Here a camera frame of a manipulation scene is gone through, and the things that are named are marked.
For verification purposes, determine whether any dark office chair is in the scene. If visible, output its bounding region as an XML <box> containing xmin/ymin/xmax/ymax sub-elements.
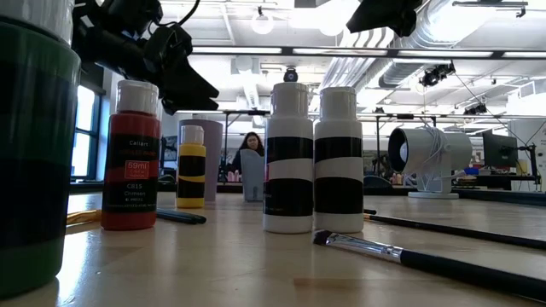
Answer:
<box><xmin>363</xmin><ymin>174</ymin><xmax>394</xmax><ymax>196</ymax></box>

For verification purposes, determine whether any small dark green paint bottle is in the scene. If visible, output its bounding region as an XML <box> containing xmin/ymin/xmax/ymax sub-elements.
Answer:
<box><xmin>0</xmin><ymin>0</ymin><xmax>82</xmax><ymax>299</ymax></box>

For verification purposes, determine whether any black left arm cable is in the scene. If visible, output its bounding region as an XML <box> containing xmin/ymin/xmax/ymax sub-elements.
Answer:
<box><xmin>164</xmin><ymin>0</ymin><xmax>201</xmax><ymax>27</ymax></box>

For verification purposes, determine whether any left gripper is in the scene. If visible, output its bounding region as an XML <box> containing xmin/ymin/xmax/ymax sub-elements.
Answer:
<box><xmin>142</xmin><ymin>26</ymin><xmax>220</xmax><ymax>116</ymax></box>

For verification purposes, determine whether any small white paint bottle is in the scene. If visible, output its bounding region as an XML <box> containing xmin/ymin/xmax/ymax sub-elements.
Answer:
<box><xmin>313</xmin><ymin>86</ymin><xmax>365</xmax><ymax>234</ymax></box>
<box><xmin>262</xmin><ymin>82</ymin><xmax>315</xmax><ymax>235</ymax></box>

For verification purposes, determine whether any flat silver ferrule paint brush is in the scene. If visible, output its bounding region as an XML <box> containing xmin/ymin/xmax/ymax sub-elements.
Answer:
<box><xmin>312</xmin><ymin>229</ymin><xmax>546</xmax><ymax>303</ymax></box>

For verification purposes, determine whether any dark framed window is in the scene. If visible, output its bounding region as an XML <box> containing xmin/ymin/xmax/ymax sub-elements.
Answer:
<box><xmin>70</xmin><ymin>83</ymin><xmax>103</xmax><ymax>180</ymax></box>

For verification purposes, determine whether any lilac plastic cup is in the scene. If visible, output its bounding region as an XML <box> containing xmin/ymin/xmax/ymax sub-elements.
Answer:
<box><xmin>178</xmin><ymin>119</ymin><xmax>224</xmax><ymax>202</ymax></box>

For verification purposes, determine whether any black light bar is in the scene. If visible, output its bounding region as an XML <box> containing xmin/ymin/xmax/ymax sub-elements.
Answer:
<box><xmin>189</xmin><ymin>44</ymin><xmax>546</xmax><ymax>61</ymax></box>

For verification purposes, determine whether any black ceiling camera cluster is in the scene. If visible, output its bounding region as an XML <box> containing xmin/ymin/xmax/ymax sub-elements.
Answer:
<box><xmin>420</xmin><ymin>61</ymin><xmax>456</xmax><ymax>89</ymax></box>

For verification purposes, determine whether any black computer monitor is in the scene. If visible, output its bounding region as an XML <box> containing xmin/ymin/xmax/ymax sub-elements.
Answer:
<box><xmin>482</xmin><ymin>130</ymin><xmax>520</xmax><ymax>169</ymax></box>

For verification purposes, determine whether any small yellow paint bottle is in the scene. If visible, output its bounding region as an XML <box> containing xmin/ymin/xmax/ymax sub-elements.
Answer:
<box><xmin>176</xmin><ymin>125</ymin><xmax>207</xmax><ymax>209</ymax></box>

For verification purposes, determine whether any black monitor stand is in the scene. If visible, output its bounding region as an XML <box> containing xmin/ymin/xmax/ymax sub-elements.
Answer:
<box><xmin>517</xmin><ymin>142</ymin><xmax>542</xmax><ymax>191</ymax></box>

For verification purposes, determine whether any person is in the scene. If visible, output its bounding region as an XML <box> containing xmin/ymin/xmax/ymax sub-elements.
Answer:
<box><xmin>229</xmin><ymin>130</ymin><xmax>266</xmax><ymax>175</ymax></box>

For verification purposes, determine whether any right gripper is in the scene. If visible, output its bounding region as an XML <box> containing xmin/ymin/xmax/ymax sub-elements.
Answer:
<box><xmin>346</xmin><ymin>0</ymin><xmax>423</xmax><ymax>38</ymax></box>

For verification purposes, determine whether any grey translucent plastic bin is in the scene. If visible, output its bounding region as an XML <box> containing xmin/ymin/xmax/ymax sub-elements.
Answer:
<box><xmin>241</xmin><ymin>148</ymin><xmax>266</xmax><ymax>202</ymax></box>

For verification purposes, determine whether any small red paint bottle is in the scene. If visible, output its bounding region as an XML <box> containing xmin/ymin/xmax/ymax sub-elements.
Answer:
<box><xmin>101</xmin><ymin>79</ymin><xmax>162</xmax><ymax>231</ymax></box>

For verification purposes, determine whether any orange bristle paint brush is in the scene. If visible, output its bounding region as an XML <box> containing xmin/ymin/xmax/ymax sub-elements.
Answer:
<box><xmin>66</xmin><ymin>209</ymin><xmax>102</xmax><ymax>227</ymax></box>

